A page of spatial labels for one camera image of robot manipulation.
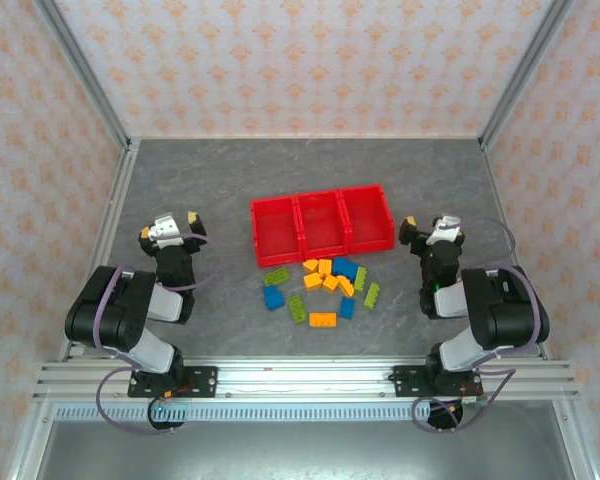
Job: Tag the aluminium frame post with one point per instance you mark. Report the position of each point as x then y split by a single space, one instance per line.
522 75
86 75

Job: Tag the orange curved lego brick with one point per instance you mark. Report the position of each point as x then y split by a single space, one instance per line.
346 285

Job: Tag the aluminium mounting rail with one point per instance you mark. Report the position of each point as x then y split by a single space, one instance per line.
305 380

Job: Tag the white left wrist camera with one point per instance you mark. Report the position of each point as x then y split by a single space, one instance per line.
166 228

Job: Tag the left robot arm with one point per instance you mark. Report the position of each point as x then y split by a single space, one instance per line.
110 320

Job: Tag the green lego brick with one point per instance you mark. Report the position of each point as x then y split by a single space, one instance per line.
360 278
276 276
372 295
297 308

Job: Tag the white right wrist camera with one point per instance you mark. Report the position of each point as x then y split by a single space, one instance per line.
445 229

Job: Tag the blue lego brick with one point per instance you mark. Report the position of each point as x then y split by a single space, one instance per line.
273 297
347 308
345 266

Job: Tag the aluminium side rail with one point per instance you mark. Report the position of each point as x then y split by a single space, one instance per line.
495 190
105 240

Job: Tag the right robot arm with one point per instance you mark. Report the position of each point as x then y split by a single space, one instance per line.
505 310

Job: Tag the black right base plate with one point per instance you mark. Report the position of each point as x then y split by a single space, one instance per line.
405 380

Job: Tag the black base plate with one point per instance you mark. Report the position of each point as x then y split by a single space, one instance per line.
200 382
405 380

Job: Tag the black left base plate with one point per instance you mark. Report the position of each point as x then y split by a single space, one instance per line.
200 382

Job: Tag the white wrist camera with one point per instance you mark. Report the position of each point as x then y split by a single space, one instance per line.
445 229
166 228

